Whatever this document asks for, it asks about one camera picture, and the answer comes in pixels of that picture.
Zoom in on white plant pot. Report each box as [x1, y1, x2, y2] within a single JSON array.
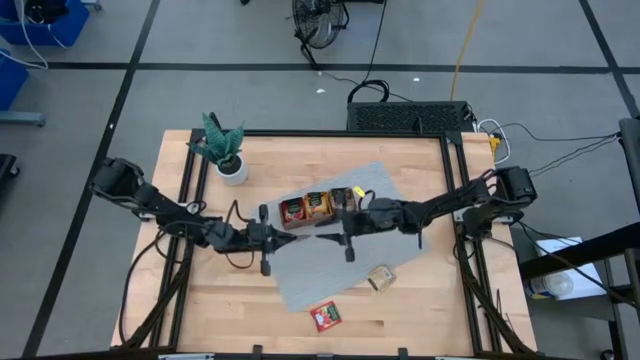
[[214, 153, 249, 187]]

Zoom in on red tea packet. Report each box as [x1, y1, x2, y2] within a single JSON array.
[[309, 300, 344, 334], [280, 197, 307, 224]]

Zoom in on white appliance box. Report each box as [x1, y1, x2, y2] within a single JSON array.
[[523, 235, 609, 302]]

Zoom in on large blue bin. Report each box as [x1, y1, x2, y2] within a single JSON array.
[[0, 0, 91, 48]]

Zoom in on black perforated computer case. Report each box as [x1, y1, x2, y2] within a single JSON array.
[[346, 100, 476, 134]]

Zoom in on yellow hanging cable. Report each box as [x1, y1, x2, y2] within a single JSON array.
[[448, 0, 487, 101]]

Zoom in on grey woven placemat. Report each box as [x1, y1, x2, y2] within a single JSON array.
[[257, 160, 432, 314]]

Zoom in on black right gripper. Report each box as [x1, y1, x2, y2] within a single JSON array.
[[314, 199, 409, 264]]

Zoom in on black left camera cable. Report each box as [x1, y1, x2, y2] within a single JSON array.
[[223, 198, 257, 270]]

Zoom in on black hanging cable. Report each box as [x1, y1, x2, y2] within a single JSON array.
[[346, 0, 392, 105]]

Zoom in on black floor fan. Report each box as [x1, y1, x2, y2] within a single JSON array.
[[285, 0, 350, 70]]

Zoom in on black caster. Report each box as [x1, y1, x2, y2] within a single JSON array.
[[0, 153, 21, 182]]

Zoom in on white cable loop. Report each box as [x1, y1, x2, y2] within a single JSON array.
[[476, 117, 513, 166]]

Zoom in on green snake plant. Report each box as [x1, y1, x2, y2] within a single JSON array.
[[187, 112, 246, 169]]

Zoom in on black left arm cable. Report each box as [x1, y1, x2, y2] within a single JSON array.
[[118, 230, 169, 346]]

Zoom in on black power cable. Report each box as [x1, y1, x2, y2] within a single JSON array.
[[509, 121, 621, 176]]

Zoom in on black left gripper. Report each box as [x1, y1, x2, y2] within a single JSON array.
[[247, 203, 311, 277]]

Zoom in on black metal stand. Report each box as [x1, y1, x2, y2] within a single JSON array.
[[517, 117, 640, 360]]

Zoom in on small blue bin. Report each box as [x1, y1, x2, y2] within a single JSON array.
[[0, 48, 30, 113]]

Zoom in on yellow tea packet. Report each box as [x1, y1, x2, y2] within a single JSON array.
[[304, 191, 331, 219]]

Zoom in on grey cart base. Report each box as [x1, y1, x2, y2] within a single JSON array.
[[0, 110, 47, 128]]

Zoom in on wooden tea box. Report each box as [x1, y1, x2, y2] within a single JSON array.
[[278, 187, 357, 231]]

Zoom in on white thin cable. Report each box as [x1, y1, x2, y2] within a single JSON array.
[[0, 0, 69, 71]]

